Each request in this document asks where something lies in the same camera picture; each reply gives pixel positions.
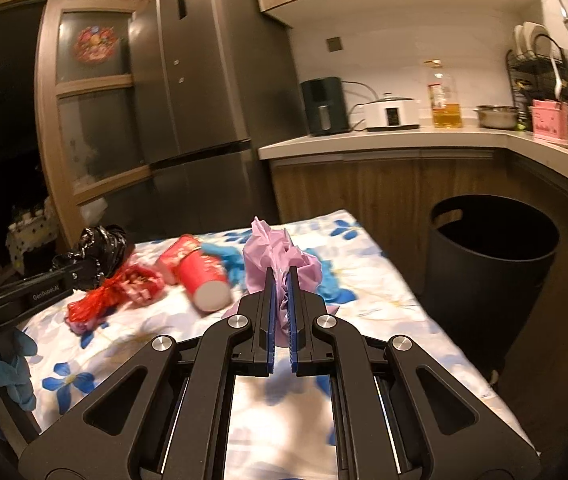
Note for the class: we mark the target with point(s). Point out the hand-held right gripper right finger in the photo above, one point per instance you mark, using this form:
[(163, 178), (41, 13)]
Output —
[(292, 330)]

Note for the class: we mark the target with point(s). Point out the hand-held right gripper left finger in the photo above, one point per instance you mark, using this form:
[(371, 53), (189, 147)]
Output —
[(270, 330)]

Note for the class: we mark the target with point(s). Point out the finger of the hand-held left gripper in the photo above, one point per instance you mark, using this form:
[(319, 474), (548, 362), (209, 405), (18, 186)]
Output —
[(44, 294)]

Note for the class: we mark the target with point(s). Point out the pink plastic bag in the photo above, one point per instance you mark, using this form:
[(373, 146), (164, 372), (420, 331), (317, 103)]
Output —
[(269, 255)]

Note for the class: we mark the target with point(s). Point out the black plastic bag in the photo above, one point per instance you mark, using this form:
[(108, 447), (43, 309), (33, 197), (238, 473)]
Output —
[(106, 250)]

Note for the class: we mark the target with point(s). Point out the red printed plastic wrapper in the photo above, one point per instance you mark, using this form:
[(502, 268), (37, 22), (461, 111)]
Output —
[(124, 290)]

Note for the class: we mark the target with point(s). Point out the black trash bin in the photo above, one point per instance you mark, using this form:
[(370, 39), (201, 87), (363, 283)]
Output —
[(489, 285)]

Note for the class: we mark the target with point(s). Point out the dotted cloth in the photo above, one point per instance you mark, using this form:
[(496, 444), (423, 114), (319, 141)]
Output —
[(29, 235)]

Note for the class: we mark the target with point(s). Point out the blue rubber glove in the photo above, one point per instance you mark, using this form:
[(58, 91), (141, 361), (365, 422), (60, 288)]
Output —
[(226, 265)]

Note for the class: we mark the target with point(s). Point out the red paper cup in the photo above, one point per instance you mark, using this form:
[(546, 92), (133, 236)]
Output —
[(179, 252), (201, 277)]

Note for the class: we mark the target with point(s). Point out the blue floral tablecloth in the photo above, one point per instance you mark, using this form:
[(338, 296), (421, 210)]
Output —
[(389, 310)]

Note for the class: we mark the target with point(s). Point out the wooden lower cabinet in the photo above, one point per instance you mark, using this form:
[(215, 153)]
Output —
[(364, 190)]

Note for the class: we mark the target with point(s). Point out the wooden glass-panel door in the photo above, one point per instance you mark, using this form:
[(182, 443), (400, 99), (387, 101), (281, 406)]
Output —
[(94, 110)]

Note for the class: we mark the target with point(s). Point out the white kitchen counter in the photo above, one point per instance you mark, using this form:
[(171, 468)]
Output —
[(389, 140)]

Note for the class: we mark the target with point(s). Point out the black air fryer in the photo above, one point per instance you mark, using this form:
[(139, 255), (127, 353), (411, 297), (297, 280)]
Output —
[(324, 105)]

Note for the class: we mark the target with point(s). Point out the red round door decoration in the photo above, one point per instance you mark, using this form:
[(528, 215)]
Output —
[(95, 44)]

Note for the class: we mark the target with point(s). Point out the white electric cooker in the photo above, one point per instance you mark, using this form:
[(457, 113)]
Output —
[(391, 112)]

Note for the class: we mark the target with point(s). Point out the grey refrigerator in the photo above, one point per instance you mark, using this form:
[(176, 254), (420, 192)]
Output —
[(214, 90)]

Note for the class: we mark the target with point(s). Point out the cooking oil bottle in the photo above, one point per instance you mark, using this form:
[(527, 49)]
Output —
[(445, 105)]

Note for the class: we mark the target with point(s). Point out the steel mixing bowl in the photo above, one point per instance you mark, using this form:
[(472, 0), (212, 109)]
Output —
[(496, 116)]

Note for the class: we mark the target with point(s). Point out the pink box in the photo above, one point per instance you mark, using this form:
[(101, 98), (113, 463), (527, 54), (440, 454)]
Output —
[(550, 120)]

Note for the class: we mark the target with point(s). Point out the black dish rack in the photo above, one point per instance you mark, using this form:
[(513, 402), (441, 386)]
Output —
[(526, 80)]

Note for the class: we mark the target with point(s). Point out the white ladle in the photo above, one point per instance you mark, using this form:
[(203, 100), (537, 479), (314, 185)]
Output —
[(558, 77)]

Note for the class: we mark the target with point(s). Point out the white plates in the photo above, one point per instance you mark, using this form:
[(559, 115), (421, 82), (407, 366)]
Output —
[(531, 40)]

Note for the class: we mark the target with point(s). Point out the wall socket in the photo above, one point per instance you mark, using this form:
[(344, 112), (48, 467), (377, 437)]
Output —
[(334, 44)]

